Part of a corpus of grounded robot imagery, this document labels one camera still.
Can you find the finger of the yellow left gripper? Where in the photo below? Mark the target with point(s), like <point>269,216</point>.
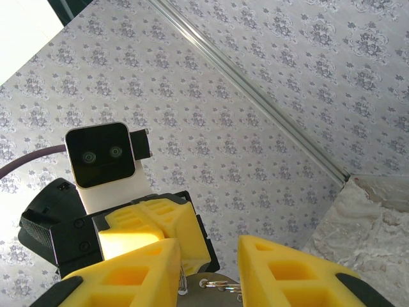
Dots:
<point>182,224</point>
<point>128,236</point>

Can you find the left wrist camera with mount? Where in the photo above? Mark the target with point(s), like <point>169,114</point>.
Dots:
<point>99,153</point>

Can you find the aluminium corner post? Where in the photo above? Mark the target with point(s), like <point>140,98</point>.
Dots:
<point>255,92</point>

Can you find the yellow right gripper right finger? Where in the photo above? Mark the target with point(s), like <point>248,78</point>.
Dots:
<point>287,281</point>

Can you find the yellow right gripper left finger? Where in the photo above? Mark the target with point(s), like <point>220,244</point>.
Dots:
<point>112,281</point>

